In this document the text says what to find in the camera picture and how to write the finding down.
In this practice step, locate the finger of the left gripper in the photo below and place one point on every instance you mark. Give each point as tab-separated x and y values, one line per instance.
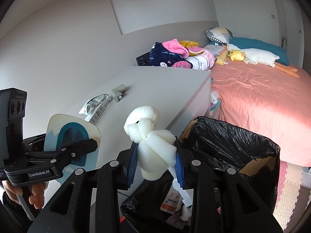
67	153

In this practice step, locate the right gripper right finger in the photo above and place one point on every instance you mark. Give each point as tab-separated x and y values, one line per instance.
222	200

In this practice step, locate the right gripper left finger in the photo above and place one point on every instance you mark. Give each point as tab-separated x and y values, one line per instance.
69	208

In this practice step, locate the light blue shaped card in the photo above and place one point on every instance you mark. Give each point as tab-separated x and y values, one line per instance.
63	129

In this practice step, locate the white red paper carton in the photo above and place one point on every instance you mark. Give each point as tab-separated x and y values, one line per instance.
172	202

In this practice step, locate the silver snack wrapper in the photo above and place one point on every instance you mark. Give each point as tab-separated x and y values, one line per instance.
94	108

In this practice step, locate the white foam knot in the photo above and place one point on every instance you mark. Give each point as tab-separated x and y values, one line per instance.
157	149

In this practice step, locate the white green drink bottle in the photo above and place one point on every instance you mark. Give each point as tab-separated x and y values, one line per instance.
186	213

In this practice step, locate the grey corner guard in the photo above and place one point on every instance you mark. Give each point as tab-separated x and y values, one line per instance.
117	92

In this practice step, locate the black lined trash bin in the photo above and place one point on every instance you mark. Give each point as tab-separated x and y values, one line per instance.
221	146

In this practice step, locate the foam puzzle floor mat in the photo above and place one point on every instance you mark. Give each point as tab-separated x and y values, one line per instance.
293	195

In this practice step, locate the hello kitty plush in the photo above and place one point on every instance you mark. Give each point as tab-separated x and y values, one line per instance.
215	102

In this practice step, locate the bed with pink sheet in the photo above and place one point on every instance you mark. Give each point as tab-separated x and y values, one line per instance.
268	102

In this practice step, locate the yellow long plush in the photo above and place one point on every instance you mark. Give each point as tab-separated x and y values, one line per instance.
221	58

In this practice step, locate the yellow duck plush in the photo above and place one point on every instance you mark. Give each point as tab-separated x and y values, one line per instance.
236	55

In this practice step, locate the white goose plush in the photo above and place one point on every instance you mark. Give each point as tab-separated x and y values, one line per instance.
256	56

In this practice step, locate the navy pink clothes pile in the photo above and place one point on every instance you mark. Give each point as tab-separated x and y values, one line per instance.
181	54

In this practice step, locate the teal pillow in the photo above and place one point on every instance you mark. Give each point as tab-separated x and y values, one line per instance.
245	43

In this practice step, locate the patterned grey yellow pillow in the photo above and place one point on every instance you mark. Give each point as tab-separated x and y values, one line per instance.
219	35

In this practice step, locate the black wall socket panel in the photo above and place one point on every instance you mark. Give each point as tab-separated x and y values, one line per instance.
143	60

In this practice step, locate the white door with handle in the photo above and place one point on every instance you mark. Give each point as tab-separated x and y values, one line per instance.
290	26

